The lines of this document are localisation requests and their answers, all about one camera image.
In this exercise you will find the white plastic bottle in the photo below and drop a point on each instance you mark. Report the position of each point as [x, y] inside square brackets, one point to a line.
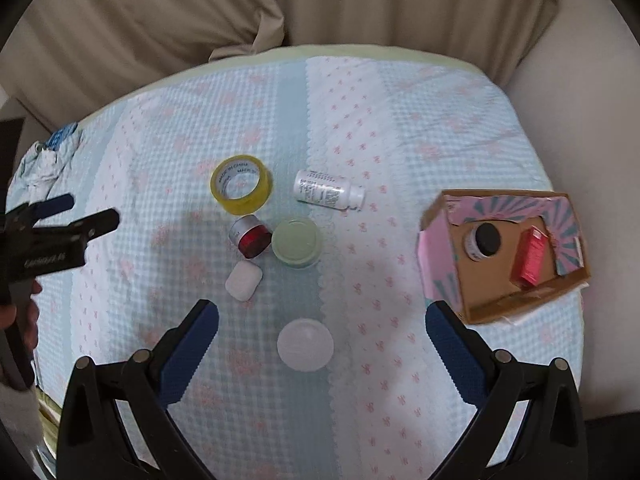
[327, 192]

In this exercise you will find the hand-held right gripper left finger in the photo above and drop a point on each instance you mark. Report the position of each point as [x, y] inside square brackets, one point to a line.
[186, 355]

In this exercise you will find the white round lid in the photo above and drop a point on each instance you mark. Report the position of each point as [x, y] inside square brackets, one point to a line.
[305, 345]

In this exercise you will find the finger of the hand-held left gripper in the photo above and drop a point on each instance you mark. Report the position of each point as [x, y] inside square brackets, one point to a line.
[52, 204]
[92, 224]

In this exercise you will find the pale green bedsheet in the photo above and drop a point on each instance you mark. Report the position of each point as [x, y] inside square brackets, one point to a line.
[350, 51]

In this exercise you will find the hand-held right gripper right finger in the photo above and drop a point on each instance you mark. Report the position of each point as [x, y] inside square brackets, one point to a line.
[457, 352]

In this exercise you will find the pale green round jar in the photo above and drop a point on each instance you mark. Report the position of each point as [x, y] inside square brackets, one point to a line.
[296, 241]

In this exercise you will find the person's left hand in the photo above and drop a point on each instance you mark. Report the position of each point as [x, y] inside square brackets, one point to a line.
[26, 322]

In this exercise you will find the black lidded small jar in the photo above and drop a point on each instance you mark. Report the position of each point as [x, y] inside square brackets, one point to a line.
[484, 241]

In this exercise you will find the white earbud case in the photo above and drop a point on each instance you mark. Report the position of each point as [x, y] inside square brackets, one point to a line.
[243, 281]

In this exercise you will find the yellow tape roll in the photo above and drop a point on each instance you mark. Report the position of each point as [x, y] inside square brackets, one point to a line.
[241, 182]

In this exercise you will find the red jar with silver lid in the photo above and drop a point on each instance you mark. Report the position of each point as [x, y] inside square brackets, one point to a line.
[249, 237]

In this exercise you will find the beige curtain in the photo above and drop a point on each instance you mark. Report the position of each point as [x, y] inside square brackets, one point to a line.
[200, 5]

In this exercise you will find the pink printed cardboard box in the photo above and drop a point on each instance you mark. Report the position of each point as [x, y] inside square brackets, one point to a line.
[492, 290]

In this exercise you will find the red small carton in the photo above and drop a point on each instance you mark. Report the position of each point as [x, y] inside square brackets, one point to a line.
[529, 255]

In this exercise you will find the blue and white cloth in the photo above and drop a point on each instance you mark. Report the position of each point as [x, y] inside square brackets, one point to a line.
[52, 152]

